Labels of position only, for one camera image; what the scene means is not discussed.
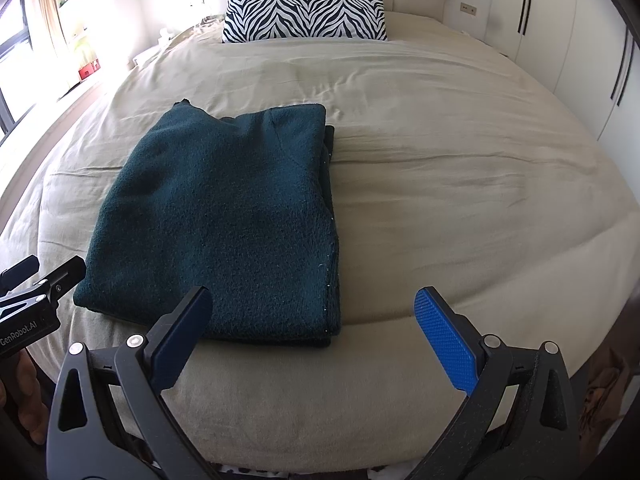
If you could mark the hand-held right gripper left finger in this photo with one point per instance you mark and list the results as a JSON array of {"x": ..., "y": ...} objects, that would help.
[{"x": 180, "y": 340}]

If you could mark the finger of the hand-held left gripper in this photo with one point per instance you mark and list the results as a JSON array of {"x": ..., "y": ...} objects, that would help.
[
  {"x": 62, "y": 275},
  {"x": 20, "y": 270}
]

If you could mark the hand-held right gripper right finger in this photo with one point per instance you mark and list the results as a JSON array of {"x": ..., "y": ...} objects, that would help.
[{"x": 445, "y": 340}]

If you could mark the dark teal sweater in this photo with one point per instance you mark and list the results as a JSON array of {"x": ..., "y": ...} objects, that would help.
[{"x": 225, "y": 220}]

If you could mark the person's left hand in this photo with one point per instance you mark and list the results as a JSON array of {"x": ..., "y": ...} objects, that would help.
[{"x": 35, "y": 400}]

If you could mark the bed with beige sheet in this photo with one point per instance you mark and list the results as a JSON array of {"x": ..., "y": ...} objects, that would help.
[{"x": 450, "y": 185}]

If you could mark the red box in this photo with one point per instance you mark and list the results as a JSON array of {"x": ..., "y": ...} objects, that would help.
[{"x": 89, "y": 70}]

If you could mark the beige curtain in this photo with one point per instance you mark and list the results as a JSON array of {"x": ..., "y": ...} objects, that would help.
[{"x": 45, "y": 25}]

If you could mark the white wardrobe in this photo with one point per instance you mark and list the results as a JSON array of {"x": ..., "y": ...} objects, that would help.
[{"x": 560, "y": 35}]

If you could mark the zebra print pillow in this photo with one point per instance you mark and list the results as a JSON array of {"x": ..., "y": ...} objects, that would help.
[{"x": 305, "y": 15}]

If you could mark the window with dark frame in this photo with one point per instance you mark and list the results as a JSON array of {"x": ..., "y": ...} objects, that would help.
[{"x": 15, "y": 70}]

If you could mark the white wall socket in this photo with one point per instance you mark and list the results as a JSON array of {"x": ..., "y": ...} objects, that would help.
[{"x": 468, "y": 8}]

